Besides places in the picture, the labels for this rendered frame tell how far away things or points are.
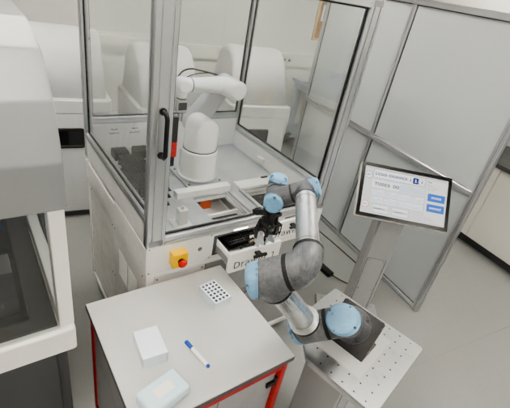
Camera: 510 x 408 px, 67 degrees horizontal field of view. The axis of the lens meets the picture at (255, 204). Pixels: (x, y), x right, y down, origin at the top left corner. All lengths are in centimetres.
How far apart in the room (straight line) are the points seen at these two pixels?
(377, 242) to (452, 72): 125
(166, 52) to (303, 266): 79
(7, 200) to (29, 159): 11
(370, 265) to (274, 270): 148
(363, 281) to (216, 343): 132
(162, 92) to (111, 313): 87
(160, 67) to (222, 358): 104
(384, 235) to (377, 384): 104
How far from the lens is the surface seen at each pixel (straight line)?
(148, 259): 170
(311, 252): 115
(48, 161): 107
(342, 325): 148
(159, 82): 136
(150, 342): 150
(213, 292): 171
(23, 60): 113
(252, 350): 158
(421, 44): 317
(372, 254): 251
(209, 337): 159
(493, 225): 435
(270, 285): 115
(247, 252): 175
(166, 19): 133
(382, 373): 170
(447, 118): 296
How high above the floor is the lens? 198
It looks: 30 degrees down
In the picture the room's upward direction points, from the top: 11 degrees clockwise
